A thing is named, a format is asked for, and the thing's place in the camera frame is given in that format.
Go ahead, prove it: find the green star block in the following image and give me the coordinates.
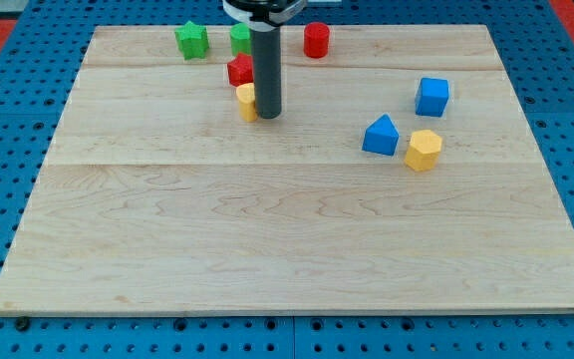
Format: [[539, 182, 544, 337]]
[[174, 20, 209, 60]]

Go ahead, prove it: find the green cylinder block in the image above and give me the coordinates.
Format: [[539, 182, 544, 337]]
[[229, 23, 251, 57]]

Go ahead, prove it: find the blue cube block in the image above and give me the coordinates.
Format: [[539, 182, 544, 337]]
[[415, 78, 449, 117]]

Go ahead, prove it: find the light wooden board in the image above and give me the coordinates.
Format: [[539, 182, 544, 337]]
[[0, 25, 574, 317]]

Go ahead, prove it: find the red star block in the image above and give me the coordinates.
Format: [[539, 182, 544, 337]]
[[227, 53, 254, 87]]

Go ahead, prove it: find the yellow cylinder block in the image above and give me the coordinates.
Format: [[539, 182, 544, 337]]
[[235, 83, 258, 122]]

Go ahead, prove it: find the red cylinder block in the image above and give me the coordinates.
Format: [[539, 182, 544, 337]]
[[303, 22, 331, 59]]

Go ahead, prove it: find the black white robot arm flange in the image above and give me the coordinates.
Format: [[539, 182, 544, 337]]
[[222, 0, 308, 28]]

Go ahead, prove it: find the blue triangle block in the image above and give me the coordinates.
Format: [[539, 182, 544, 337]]
[[362, 114, 400, 156]]

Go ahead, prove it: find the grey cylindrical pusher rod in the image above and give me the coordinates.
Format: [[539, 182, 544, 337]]
[[250, 24, 282, 119]]

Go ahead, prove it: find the yellow hexagon block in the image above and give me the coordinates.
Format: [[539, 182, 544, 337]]
[[404, 130, 442, 172]]

